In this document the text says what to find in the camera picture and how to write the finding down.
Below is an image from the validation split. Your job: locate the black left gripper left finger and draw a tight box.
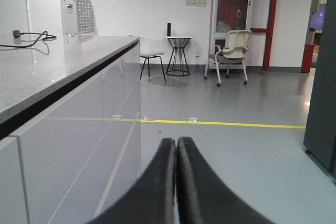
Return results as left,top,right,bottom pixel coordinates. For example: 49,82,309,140
91,138,176,223

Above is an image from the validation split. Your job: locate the black cable with plug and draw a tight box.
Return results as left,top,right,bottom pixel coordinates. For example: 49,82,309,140
0,30,57,49

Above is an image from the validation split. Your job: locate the grey kitchen cabinet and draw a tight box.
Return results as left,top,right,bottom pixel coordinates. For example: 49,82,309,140
1,36,141,223

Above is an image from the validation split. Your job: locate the red vertical pipe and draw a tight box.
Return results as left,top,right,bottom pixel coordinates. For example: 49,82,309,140
251,0,277,72

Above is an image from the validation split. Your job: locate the white perforated box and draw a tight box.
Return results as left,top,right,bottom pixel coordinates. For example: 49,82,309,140
60,0,95,35

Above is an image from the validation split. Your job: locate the wall switch panel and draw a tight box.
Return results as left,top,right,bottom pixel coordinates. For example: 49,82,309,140
185,0,206,7

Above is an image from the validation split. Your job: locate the white office chair on wheels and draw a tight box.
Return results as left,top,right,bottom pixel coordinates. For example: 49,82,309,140
203,30,251,87

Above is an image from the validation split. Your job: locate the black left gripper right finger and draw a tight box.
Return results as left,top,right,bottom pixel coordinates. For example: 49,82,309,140
176,136,272,223

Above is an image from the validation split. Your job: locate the red bin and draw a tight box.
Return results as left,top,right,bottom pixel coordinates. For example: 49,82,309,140
301,44,314,73

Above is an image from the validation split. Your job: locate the dark grey tall cabinet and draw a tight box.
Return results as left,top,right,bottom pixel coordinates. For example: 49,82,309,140
303,0,335,176

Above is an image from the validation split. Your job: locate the round wire side table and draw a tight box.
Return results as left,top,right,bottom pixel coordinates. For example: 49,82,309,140
165,36,192,77

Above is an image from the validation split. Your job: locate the red fire hose cabinet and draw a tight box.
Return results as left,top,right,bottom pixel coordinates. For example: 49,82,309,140
209,0,253,54

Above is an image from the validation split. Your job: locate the white shell chair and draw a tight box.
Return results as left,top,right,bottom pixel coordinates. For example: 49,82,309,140
128,34,166,82

